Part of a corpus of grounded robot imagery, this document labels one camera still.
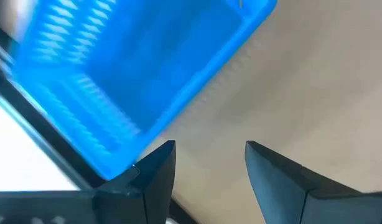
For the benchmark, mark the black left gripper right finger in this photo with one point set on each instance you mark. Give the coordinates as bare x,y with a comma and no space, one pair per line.
281,193

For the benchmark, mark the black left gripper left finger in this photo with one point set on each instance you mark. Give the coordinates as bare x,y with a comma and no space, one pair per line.
153,193

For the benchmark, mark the blue plastic slotted basket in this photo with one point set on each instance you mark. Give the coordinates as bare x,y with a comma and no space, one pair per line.
141,68

